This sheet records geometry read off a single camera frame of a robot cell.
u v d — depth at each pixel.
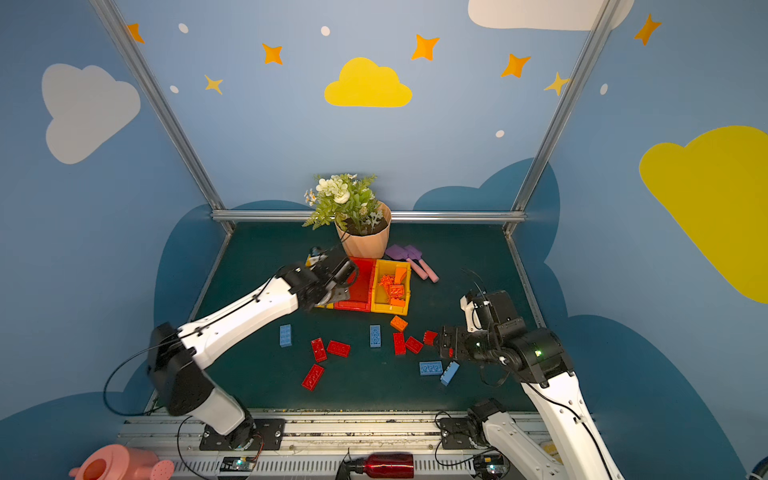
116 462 0.61
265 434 0.75
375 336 0.91
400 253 1.11
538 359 0.42
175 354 0.47
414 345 0.88
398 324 0.93
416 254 1.11
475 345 0.55
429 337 0.91
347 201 0.89
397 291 0.98
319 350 0.88
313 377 0.83
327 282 0.61
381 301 0.99
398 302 0.95
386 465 0.67
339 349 0.88
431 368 0.84
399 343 0.89
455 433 0.74
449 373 0.82
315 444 0.73
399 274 1.01
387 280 1.01
